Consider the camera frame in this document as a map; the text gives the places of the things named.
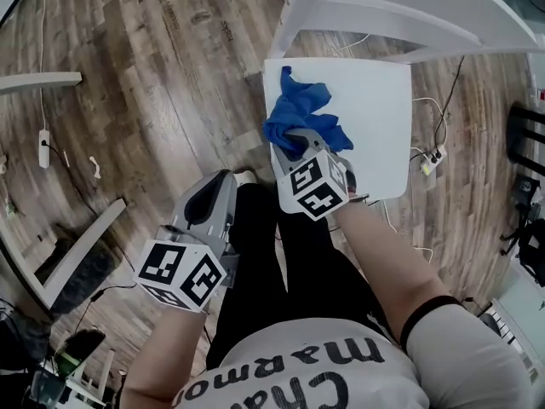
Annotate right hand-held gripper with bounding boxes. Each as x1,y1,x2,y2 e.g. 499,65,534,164
272,128,359,222

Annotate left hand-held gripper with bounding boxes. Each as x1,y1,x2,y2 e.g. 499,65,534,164
133,169,239,314

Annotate blue cloth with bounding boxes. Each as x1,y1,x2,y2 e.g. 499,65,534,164
262,65,355,159

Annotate white chair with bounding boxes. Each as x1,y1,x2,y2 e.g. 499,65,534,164
263,0,545,200

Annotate person's left forearm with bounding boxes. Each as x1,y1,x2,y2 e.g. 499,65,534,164
120,308,214,409

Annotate person's right forearm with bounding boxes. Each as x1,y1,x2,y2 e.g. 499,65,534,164
335,193,462,345

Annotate black chair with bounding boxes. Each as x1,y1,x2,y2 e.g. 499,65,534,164
505,103,545,170

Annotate person's black trousers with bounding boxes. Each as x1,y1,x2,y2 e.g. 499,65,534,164
205,181,395,371

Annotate person's white shoe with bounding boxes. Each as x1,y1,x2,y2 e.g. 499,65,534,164
233,169,259,187

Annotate black fuzzy bag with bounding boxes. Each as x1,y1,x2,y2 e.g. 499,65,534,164
35,235,119,315

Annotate white power strip with plugs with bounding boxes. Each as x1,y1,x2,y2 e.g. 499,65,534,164
419,144,449,176

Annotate long white power strip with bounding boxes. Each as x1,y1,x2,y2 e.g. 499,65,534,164
37,129,52,170

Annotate person's white printed t-shirt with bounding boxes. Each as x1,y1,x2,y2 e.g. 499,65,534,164
171,300,538,409

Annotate black tripod with bag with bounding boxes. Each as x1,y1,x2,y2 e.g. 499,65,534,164
499,176,545,288

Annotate white slatted rack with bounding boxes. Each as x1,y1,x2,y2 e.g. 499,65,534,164
484,298,545,385

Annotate white table frame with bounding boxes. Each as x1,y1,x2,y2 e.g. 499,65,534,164
0,71,128,311

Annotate looped white cable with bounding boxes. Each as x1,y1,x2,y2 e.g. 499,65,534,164
410,96,449,149

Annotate black cable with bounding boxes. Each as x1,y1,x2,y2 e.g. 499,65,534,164
433,55,466,158

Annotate thin white cable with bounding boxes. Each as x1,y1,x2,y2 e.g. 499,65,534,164
38,0,49,131

